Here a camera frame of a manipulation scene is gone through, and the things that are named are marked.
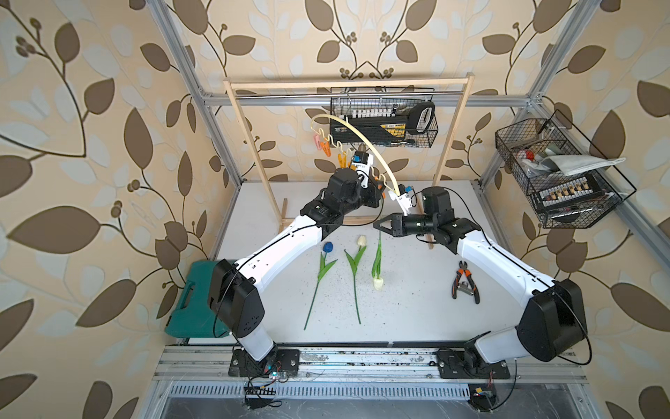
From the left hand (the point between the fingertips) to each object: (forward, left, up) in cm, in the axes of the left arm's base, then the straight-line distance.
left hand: (388, 182), depth 73 cm
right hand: (-6, +3, -12) cm, 14 cm away
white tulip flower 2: (-17, +2, -18) cm, 25 cm away
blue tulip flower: (-9, +20, -35) cm, 41 cm away
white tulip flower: (+1, +6, -33) cm, 33 cm away
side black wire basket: (+18, -46, +1) cm, 50 cm away
